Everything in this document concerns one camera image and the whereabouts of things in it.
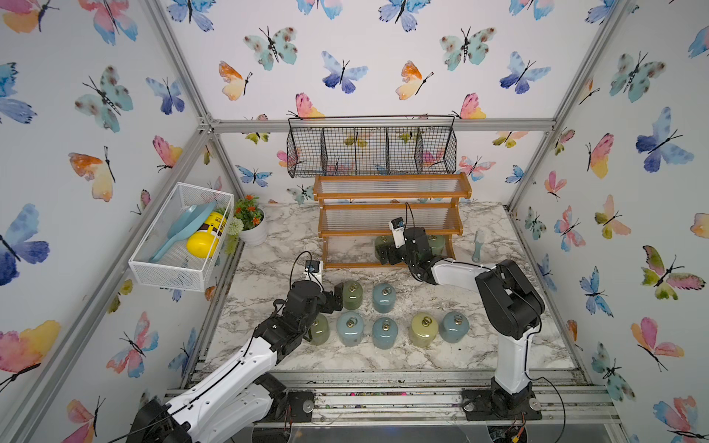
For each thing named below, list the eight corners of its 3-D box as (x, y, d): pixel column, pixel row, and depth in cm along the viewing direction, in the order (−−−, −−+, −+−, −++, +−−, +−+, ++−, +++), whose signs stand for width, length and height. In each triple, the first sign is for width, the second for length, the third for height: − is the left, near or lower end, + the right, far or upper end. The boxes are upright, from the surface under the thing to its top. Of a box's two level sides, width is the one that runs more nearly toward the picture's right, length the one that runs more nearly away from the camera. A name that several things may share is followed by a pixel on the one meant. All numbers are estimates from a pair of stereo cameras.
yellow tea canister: (411, 347, 86) (415, 336, 79) (408, 324, 91) (412, 312, 83) (434, 347, 86) (440, 336, 79) (430, 324, 91) (436, 312, 83)
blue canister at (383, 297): (372, 313, 93) (373, 301, 86) (372, 295, 97) (372, 282, 90) (394, 313, 93) (396, 301, 86) (392, 295, 97) (394, 282, 90)
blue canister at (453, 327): (439, 342, 87) (445, 332, 80) (436, 322, 91) (441, 311, 84) (463, 342, 87) (471, 332, 80) (459, 322, 91) (466, 311, 84)
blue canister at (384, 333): (372, 349, 85) (373, 339, 79) (372, 327, 90) (372, 317, 83) (395, 349, 85) (398, 339, 79) (394, 327, 90) (396, 317, 83)
